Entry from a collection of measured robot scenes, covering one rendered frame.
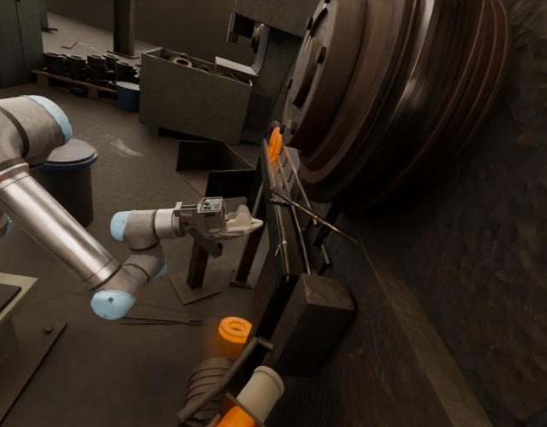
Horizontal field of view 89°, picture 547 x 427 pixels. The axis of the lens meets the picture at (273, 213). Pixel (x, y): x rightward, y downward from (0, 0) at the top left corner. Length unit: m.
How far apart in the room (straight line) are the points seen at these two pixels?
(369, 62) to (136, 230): 0.59
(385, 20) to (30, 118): 0.66
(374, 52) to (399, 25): 0.04
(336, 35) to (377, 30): 0.05
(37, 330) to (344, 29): 1.36
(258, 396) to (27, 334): 1.07
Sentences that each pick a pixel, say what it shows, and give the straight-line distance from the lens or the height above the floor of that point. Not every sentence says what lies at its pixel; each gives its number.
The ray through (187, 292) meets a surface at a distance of 1.50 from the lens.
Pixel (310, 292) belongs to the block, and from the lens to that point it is 0.52.
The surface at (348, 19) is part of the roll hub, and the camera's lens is 0.50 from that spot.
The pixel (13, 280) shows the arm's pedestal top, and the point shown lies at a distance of 1.22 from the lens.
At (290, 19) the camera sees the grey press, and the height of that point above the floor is 1.38.
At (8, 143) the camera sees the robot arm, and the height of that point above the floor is 0.86.
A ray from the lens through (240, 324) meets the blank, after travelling 1.38.
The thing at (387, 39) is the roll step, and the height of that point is 1.19.
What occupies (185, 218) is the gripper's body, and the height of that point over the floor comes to 0.74.
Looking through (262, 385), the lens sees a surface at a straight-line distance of 0.52.
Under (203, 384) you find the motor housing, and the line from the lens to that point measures 0.69.
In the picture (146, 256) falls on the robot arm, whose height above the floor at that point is 0.62.
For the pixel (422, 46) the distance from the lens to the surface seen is 0.41.
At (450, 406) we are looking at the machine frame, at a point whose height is 0.87.
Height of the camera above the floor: 1.15
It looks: 30 degrees down
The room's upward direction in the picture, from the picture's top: 19 degrees clockwise
